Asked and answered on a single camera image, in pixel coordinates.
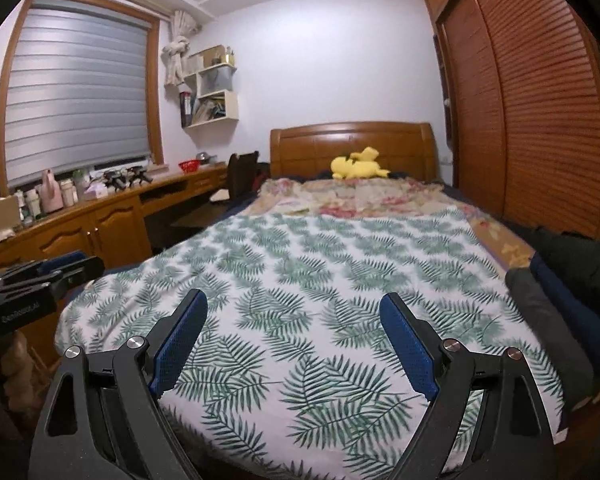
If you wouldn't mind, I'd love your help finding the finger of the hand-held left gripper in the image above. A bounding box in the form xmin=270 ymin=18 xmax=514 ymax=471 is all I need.
xmin=0 ymin=256 xmax=106 ymax=301
xmin=0 ymin=251 xmax=88 ymax=281

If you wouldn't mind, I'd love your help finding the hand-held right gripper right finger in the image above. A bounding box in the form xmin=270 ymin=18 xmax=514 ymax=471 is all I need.
xmin=379 ymin=291 xmax=556 ymax=480

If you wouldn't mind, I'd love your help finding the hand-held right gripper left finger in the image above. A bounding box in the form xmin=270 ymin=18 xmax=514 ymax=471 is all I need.
xmin=27 ymin=288 xmax=209 ymax=480

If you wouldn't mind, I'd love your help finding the black button coat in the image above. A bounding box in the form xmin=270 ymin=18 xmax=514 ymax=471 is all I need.
xmin=530 ymin=227 xmax=600 ymax=306

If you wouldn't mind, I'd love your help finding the person's left hand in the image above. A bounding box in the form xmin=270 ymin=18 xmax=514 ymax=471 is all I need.
xmin=0 ymin=332 xmax=43 ymax=378

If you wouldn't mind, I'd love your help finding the wooden desk with cabinets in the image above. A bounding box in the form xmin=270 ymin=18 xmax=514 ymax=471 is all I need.
xmin=0 ymin=162 xmax=231 ymax=366

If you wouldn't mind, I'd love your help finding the pink jug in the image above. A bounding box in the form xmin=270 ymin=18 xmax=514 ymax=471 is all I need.
xmin=41 ymin=170 xmax=65 ymax=213

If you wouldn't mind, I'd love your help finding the beige box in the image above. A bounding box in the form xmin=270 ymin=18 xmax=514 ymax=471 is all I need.
xmin=0 ymin=195 xmax=22 ymax=233

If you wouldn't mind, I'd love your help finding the green-lid bottle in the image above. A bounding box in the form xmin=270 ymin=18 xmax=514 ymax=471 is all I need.
xmin=72 ymin=169 xmax=91 ymax=200

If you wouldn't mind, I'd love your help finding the leaf-print blanket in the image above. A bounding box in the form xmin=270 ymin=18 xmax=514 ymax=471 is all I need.
xmin=55 ymin=207 xmax=566 ymax=480

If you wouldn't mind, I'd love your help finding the folded grey cloth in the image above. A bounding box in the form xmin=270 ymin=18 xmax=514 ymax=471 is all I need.
xmin=505 ymin=267 xmax=596 ymax=411

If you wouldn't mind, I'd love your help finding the floral quilt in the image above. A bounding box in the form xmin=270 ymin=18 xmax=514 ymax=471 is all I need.
xmin=240 ymin=177 xmax=536 ymax=266

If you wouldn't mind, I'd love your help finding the grey window blind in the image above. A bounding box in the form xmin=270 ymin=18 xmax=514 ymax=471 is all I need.
xmin=5 ymin=0 xmax=148 ymax=188

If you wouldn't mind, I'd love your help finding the folded navy cloth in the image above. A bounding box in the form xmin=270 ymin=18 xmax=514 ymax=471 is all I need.
xmin=530 ymin=255 xmax=600 ymax=356

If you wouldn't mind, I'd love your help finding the dark wooden chair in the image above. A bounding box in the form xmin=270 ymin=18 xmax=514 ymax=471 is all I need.
xmin=210 ymin=151 xmax=261 ymax=206

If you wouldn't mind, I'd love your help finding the yellow plush toy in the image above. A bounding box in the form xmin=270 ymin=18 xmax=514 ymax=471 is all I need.
xmin=330 ymin=146 xmax=390 ymax=181

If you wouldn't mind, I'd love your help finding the stack of books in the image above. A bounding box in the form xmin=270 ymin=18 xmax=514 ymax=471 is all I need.
xmin=192 ymin=99 xmax=226 ymax=125

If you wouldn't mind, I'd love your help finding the wooden headboard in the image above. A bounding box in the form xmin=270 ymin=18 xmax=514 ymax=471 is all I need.
xmin=270 ymin=121 xmax=600 ymax=466

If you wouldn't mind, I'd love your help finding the tied cream curtain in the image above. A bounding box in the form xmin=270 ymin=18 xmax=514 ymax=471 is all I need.
xmin=161 ymin=10 xmax=201 ymax=86

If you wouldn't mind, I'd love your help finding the louvered wooden wardrobe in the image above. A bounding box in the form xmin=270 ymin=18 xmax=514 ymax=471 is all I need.
xmin=422 ymin=0 xmax=600 ymax=241

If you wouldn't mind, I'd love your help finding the wooden window frame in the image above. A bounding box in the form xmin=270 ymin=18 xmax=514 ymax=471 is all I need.
xmin=0 ymin=0 xmax=168 ymax=196

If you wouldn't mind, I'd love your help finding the white wall shelf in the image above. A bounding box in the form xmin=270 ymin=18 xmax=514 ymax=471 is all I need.
xmin=180 ymin=46 xmax=240 ymax=128

